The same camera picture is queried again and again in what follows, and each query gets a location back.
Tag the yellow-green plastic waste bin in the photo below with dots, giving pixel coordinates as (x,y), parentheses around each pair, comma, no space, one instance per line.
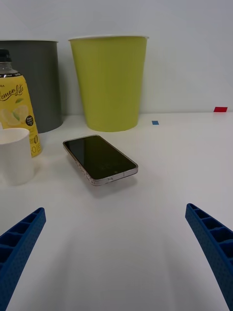
(109,85)

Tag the black smartphone in clear case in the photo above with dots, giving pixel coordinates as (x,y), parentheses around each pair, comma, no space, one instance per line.
(99,158)

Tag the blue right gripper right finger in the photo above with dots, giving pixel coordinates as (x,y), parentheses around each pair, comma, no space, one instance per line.
(216,247)

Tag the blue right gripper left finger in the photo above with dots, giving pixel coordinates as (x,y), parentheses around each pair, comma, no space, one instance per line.
(19,247)

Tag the yellow label plastic bottle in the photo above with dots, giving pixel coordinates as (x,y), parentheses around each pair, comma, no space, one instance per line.
(14,97)

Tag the white paper cup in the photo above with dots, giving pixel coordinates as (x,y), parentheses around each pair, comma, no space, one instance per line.
(14,160)

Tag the grey plastic waste bin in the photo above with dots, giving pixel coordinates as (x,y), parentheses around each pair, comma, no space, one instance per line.
(43,85)

